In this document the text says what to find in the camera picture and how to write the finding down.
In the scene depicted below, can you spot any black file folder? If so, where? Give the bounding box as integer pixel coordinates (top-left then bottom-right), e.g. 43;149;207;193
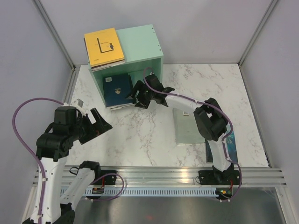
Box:
108;74;138;112

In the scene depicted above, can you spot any grey green notebook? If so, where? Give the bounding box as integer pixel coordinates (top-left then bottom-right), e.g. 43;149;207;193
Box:
172;109;205;145

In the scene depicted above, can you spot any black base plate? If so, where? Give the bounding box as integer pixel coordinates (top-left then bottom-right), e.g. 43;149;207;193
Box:
198;170;241;186
99;170;117;186

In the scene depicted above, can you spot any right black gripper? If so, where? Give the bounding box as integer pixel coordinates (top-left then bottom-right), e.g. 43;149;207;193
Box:
126;80;155;109

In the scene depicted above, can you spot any mint green open cabinet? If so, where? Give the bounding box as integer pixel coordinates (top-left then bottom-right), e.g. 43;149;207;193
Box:
90;24;164;103

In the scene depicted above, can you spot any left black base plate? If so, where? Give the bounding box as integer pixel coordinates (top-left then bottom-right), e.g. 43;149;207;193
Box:
99;170;117;186

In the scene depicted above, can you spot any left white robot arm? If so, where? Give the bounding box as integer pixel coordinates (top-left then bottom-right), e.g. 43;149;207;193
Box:
24;106;112;224

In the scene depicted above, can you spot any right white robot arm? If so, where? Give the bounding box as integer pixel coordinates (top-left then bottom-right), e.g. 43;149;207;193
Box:
126;74;234;184

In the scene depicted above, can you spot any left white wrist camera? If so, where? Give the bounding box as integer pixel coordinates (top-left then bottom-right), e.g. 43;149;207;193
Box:
70;98;84;108

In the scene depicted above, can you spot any white slotted cable duct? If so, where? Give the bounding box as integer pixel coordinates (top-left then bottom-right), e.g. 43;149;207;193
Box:
83;186;218;197

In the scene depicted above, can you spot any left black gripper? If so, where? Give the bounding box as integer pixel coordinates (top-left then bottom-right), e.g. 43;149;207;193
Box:
69;107;112;144

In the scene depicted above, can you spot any yellow book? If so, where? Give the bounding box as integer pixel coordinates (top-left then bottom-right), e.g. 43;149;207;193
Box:
84;28;125;67

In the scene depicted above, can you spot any blue ocean cover book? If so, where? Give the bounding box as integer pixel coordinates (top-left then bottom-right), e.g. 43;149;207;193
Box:
205;131;238;163

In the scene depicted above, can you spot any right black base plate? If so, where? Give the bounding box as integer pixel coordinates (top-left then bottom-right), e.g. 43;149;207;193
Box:
198;170;241;186

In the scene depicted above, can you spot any dark blue thin book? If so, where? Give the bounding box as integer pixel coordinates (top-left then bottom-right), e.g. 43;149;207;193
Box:
103;73;135;108

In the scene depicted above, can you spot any aluminium rail beam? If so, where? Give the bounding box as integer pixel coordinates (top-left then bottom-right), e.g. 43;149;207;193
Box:
32;167;288;187

